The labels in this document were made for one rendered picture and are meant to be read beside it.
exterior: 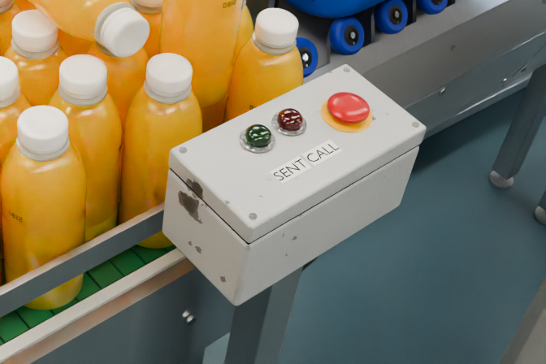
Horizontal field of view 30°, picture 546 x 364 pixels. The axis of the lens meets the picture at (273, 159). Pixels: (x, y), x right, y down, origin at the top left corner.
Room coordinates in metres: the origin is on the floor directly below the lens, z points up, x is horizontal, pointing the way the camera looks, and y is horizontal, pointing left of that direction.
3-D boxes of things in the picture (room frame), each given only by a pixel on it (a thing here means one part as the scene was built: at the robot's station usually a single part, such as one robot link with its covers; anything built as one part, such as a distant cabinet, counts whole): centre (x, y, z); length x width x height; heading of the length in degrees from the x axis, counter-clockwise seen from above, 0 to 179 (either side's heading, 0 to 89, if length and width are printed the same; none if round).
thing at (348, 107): (0.65, -0.05, 1.11); 0.04 x 0.04 x 0.01
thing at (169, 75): (0.66, 0.10, 1.09); 0.04 x 0.04 x 0.02
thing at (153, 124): (0.66, 0.10, 0.99); 0.07 x 0.07 x 0.19
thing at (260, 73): (0.76, 0.02, 0.99); 0.07 x 0.07 x 0.19
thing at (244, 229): (0.61, -0.02, 1.05); 0.20 x 0.10 x 0.10; 140
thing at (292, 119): (0.62, -0.01, 1.11); 0.02 x 0.02 x 0.01
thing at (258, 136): (0.60, 0.02, 1.11); 0.02 x 0.02 x 0.01
